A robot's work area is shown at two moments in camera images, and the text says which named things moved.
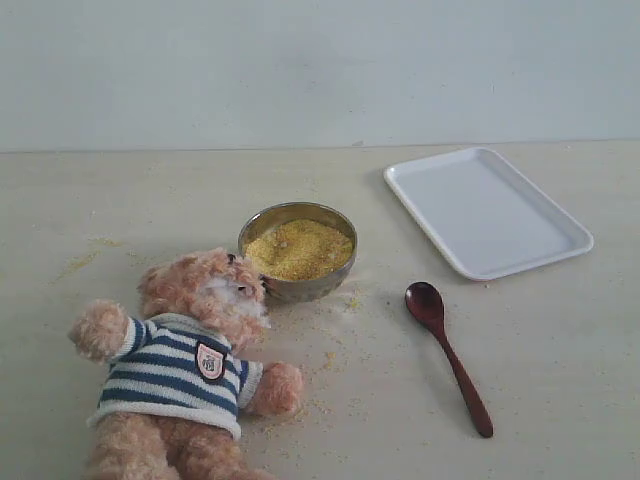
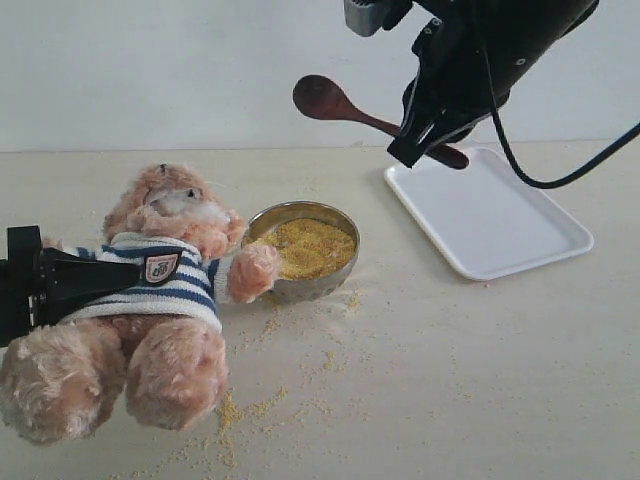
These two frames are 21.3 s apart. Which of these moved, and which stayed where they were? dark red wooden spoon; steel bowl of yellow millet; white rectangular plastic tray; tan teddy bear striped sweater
Moved: dark red wooden spoon; tan teddy bear striped sweater
Stayed: steel bowl of yellow millet; white rectangular plastic tray
